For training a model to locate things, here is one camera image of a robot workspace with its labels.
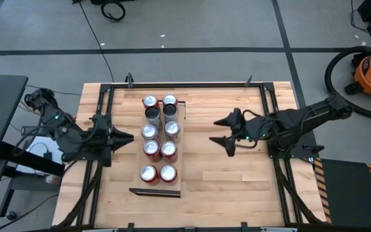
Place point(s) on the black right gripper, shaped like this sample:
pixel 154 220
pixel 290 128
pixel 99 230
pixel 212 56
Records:
pixel 251 130

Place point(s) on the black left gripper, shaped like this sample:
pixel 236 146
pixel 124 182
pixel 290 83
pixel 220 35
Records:
pixel 103 138

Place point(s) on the silver diet cola can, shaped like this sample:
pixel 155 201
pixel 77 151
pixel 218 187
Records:
pixel 149 131
pixel 172 128

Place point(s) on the red cola can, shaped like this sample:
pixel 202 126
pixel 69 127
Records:
pixel 168 149
pixel 151 149
pixel 170 100
pixel 149 174
pixel 168 173
pixel 150 100

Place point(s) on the white black-topped energy drink can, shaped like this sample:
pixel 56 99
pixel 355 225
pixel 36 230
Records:
pixel 152 113
pixel 169 111

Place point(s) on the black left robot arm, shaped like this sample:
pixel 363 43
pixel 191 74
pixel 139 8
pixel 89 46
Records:
pixel 63 132

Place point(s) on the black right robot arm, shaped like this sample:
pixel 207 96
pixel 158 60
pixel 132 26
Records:
pixel 301 122

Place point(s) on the black table clamp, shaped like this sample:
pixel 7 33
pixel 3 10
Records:
pixel 130 227
pixel 129 80
pixel 244 226

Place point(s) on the white paper sheet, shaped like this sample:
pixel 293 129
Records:
pixel 37 144

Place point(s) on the black hazard-striped floor mat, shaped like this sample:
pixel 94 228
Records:
pixel 349 193

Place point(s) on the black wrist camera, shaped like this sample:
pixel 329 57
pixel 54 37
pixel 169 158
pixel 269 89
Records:
pixel 237 115

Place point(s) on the black aluminium table frame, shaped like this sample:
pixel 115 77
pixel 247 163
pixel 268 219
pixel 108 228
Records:
pixel 205 85

